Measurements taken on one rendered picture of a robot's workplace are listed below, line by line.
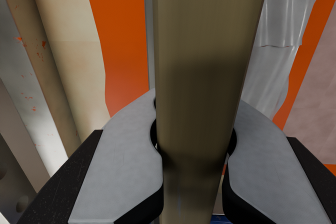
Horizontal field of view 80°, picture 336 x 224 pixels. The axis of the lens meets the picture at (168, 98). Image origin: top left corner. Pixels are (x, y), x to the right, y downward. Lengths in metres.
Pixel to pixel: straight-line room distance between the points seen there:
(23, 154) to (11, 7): 2.07
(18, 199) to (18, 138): 1.77
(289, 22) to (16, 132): 2.00
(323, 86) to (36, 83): 0.30
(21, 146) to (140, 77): 1.98
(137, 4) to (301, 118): 0.23
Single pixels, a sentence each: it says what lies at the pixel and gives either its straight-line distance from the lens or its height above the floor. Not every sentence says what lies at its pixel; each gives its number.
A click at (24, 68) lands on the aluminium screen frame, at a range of 0.23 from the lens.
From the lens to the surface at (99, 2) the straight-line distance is 0.22.
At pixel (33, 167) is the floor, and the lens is 2.34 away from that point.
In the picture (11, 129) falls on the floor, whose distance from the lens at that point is 2.07.
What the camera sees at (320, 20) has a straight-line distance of 0.24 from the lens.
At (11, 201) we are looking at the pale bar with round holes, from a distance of 0.35.
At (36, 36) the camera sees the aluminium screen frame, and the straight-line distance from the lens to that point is 0.24.
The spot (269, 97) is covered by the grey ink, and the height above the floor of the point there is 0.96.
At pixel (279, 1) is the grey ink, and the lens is 0.21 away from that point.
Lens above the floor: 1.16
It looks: 57 degrees down
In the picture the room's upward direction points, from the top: 174 degrees counter-clockwise
